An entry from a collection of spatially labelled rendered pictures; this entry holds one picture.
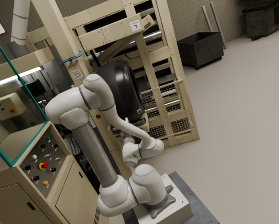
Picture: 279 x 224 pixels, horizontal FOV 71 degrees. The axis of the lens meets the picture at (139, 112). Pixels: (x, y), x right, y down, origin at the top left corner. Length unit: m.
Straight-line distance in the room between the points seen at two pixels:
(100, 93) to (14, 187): 0.87
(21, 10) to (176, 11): 4.69
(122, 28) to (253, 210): 2.01
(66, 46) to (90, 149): 1.03
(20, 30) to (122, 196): 1.75
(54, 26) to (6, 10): 3.76
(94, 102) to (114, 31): 1.12
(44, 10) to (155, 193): 1.53
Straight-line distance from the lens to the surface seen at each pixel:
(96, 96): 0.95
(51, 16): 1.82
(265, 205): 2.21
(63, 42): 1.81
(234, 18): 7.46
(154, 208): 1.29
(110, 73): 1.69
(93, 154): 1.05
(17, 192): 1.56
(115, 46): 2.13
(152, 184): 1.16
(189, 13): 6.45
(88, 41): 2.02
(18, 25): 2.25
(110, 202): 1.18
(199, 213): 1.39
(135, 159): 1.33
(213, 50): 5.54
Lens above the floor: 1.80
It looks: 26 degrees down
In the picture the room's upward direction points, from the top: 21 degrees counter-clockwise
